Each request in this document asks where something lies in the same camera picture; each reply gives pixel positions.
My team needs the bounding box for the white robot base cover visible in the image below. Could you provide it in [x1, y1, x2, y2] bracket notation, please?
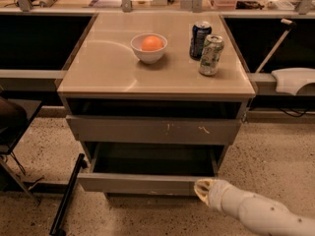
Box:
[272, 68, 315, 95]

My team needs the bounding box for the white ceramic bowl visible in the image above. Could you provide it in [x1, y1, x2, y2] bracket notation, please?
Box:
[130, 33, 167, 64]

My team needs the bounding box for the dark chair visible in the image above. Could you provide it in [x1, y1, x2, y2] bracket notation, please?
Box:
[0, 96, 42, 205]

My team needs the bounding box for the dark blue soda can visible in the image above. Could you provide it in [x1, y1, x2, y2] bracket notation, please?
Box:
[189, 21, 212, 60]

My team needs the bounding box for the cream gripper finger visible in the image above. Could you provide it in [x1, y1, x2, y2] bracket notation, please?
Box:
[194, 179, 216, 192]
[194, 187, 209, 205]

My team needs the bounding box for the white stick with tip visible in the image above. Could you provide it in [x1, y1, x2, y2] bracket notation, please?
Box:
[256, 18, 296, 73]

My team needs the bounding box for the grey drawer cabinet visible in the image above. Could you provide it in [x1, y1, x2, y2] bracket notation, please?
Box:
[56, 11, 257, 202]

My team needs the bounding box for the black metal floor bar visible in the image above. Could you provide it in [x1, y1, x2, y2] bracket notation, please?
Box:
[49, 153, 86, 236]

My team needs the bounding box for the grey drawer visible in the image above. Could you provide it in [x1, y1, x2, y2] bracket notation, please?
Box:
[78, 143, 227, 196]
[66, 115, 240, 145]

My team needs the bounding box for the grey top drawer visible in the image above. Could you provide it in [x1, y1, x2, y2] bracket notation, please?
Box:
[66, 115, 240, 145]

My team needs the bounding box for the orange fruit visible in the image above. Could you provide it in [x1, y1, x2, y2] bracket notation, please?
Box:
[142, 35, 163, 51]

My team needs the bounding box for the green white soda can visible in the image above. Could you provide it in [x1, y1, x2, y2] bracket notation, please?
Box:
[199, 34, 224, 76]

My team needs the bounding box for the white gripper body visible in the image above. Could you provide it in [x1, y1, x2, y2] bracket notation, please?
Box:
[207, 180, 236, 212]

